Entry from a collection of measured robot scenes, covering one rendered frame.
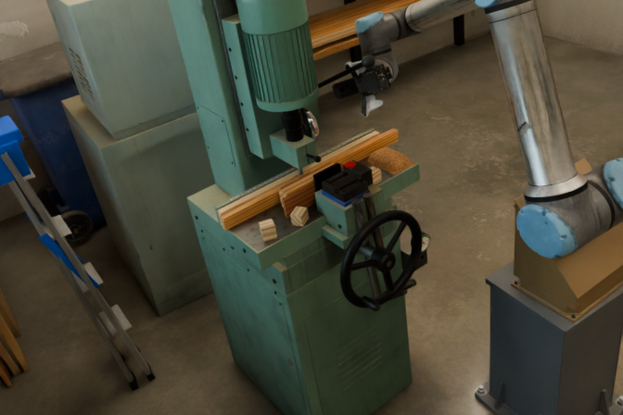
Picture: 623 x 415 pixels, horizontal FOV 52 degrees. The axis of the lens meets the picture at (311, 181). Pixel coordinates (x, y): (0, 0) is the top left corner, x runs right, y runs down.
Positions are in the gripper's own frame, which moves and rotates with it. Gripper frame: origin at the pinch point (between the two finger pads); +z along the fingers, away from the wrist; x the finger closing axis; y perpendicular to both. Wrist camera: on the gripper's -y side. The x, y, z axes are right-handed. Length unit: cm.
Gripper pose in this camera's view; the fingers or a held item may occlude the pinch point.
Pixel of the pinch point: (353, 91)
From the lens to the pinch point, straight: 175.8
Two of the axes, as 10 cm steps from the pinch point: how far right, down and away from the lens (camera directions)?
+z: -2.9, 3.1, -9.1
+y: 8.9, -2.6, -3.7
